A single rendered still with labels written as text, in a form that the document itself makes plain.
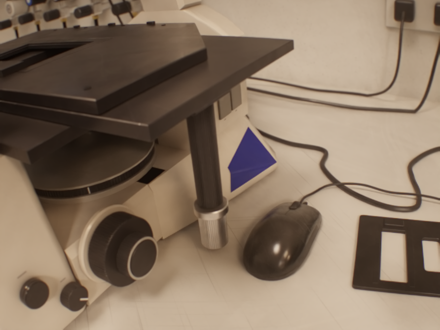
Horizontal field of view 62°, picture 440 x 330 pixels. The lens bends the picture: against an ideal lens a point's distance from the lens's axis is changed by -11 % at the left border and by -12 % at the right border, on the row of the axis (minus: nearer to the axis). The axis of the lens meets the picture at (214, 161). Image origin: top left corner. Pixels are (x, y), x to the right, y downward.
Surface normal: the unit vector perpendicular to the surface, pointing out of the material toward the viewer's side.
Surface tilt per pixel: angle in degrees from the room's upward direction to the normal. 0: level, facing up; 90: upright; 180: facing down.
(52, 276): 90
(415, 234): 0
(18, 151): 90
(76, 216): 0
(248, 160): 49
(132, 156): 0
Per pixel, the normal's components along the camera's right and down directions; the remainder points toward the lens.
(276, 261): -0.22, -0.25
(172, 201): 0.64, 0.32
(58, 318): 0.85, 0.18
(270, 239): -0.36, -0.52
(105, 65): -0.09, -0.87
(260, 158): 0.57, -0.43
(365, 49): -0.52, 0.45
